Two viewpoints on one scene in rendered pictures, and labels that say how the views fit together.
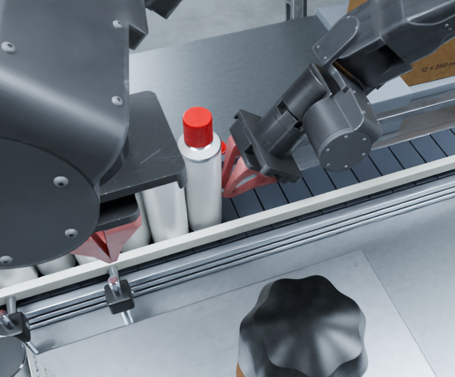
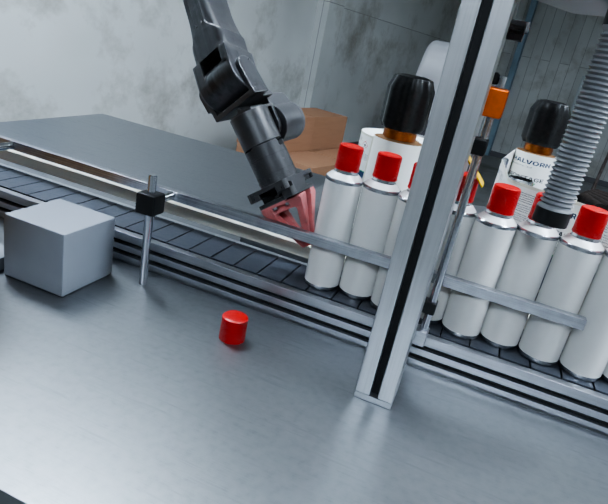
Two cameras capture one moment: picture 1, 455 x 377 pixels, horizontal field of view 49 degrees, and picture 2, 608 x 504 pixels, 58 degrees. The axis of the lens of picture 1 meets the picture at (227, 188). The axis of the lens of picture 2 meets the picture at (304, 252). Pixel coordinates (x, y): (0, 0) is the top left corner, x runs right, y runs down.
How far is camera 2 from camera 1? 113 cm
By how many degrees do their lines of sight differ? 100
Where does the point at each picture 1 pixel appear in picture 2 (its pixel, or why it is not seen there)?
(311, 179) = (210, 250)
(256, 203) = (270, 267)
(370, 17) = (237, 51)
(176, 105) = (189, 405)
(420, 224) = not seen: hidden behind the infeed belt
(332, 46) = (257, 78)
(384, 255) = not seen: hidden behind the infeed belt
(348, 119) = (283, 101)
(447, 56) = not seen: outside the picture
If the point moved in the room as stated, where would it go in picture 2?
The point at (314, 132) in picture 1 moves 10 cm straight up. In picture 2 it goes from (296, 119) to (309, 49)
